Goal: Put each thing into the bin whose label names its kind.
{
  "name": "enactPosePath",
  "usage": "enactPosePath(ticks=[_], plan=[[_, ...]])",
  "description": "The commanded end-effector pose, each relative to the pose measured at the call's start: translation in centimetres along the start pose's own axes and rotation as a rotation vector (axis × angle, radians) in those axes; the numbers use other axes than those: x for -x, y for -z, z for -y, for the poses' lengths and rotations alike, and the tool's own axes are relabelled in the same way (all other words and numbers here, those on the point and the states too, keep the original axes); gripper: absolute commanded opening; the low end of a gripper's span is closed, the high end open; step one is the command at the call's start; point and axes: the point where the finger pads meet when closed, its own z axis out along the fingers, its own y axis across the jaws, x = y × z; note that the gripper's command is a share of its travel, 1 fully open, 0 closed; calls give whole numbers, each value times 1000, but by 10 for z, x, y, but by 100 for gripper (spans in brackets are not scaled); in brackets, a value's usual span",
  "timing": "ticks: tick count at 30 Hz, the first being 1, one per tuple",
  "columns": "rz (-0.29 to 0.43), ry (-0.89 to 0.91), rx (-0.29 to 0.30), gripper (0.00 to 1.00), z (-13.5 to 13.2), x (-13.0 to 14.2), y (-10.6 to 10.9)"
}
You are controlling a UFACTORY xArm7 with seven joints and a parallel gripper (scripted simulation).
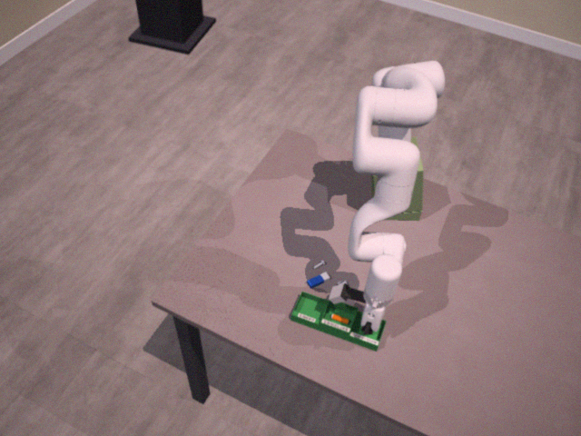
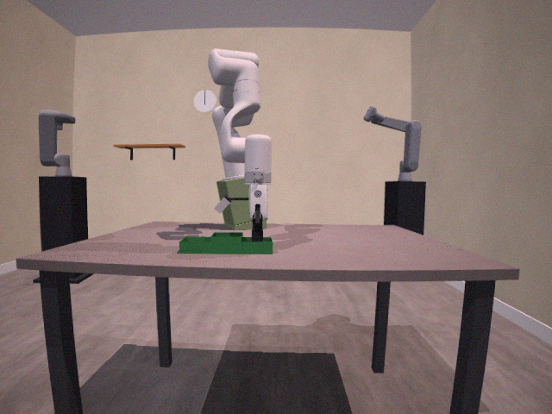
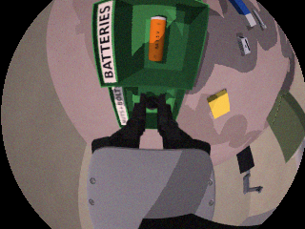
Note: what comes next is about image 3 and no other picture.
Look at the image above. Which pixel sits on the green bin labelled batteries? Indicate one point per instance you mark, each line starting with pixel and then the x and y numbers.
pixel 122 31

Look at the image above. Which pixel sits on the orange battery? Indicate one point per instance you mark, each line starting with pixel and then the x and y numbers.
pixel 157 37

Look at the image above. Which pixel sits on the white and blue eraser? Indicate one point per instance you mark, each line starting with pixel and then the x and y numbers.
pixel 243 12

